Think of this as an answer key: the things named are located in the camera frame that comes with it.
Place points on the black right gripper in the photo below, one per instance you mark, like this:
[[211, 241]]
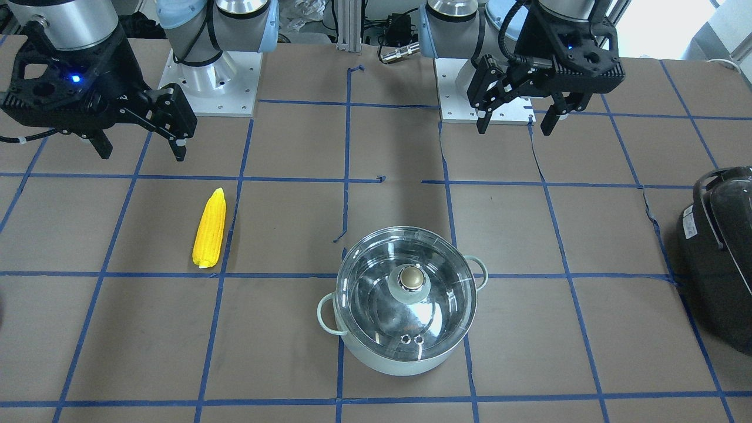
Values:
[[115, 66]]

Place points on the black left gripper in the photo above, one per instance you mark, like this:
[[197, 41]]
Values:
[[536, 36]]

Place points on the yellow corn cob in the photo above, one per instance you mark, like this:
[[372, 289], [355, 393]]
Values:
[[209, 236]]

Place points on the glass pot lid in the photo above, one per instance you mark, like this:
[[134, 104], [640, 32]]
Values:
[[406, 292]]

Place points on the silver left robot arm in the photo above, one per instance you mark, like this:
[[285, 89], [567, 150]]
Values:
[[466, 30]]

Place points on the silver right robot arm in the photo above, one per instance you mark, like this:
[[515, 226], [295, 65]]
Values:
[[199, 32]]

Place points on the black rice cooker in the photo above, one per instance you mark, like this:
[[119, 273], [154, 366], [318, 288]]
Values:
[[715, 238]]

